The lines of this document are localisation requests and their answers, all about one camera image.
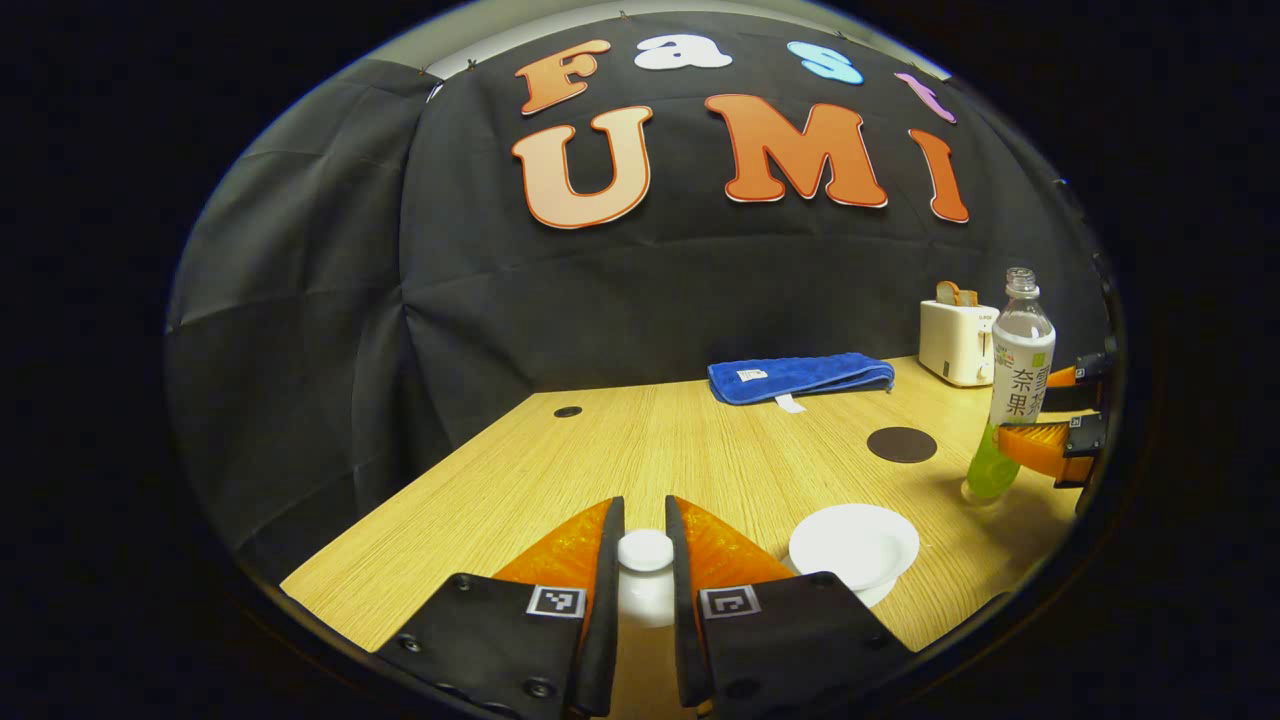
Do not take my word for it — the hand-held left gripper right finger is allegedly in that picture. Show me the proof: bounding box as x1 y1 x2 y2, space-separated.
664 494 916 720

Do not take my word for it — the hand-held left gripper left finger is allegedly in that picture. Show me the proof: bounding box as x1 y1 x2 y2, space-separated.
375 495 627 720

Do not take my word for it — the clear water bottle green label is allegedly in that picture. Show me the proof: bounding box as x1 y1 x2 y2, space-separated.
962 267 1057 504

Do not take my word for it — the dark round coaster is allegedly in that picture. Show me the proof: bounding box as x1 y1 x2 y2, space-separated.
867 427 939 464

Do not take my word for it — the white teacup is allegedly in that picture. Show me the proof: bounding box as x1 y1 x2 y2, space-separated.
789 503 921 593

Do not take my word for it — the white toaster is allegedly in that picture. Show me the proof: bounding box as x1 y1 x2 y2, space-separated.
918 298 1001 388

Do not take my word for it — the blue folded towel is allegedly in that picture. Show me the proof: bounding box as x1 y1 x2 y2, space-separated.
708 352 896 414

